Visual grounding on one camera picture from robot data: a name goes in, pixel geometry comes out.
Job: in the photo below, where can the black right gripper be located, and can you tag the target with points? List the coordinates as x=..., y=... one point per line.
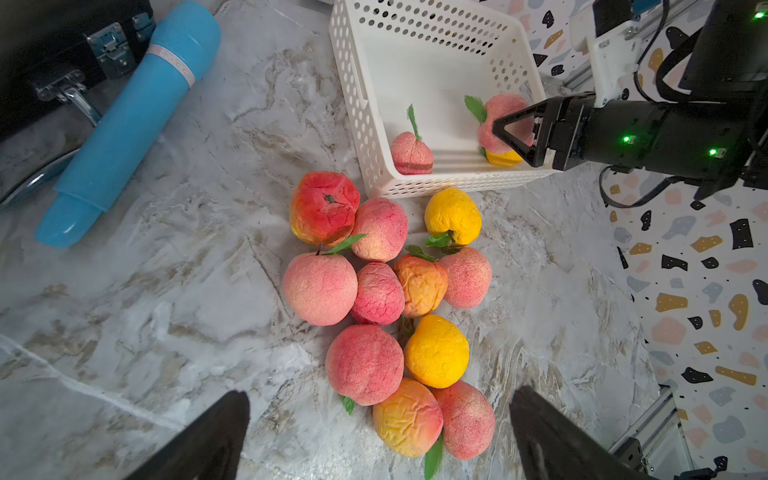
x=706, y=144

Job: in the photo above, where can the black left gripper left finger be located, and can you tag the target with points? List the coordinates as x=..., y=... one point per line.
x=209, y=448

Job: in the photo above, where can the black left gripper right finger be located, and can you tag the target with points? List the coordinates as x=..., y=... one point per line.
x=552, y=447

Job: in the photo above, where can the small pink peach with leaf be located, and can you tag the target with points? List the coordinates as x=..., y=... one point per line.
x=411, y=156

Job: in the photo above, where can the red wrinkled peach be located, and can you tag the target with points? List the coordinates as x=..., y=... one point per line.
x=323, y=208

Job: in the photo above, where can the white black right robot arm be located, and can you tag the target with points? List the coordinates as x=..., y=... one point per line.
x=723, y=62

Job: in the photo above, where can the white perforated plastic basket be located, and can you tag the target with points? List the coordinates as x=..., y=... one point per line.
x=408, y=65

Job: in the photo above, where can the orange pink front peach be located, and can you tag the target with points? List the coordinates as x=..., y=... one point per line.
x=410, y=421

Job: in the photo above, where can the orange wrinkled peach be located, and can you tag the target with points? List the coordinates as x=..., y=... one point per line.
x=424, y=285

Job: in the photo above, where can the large pink peach left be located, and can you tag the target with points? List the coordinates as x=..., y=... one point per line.
x=321, y=289

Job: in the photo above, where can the dark pink wrinkled peach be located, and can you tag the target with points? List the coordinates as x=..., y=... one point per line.
x=380, y=298

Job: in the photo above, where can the light blue plastic tube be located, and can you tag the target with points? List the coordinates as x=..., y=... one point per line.
x=181, y=51

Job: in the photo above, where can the black ribbed metal case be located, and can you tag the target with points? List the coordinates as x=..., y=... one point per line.
x=44, y=41

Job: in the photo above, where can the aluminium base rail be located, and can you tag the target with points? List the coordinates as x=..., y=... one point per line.
x=656, y=446

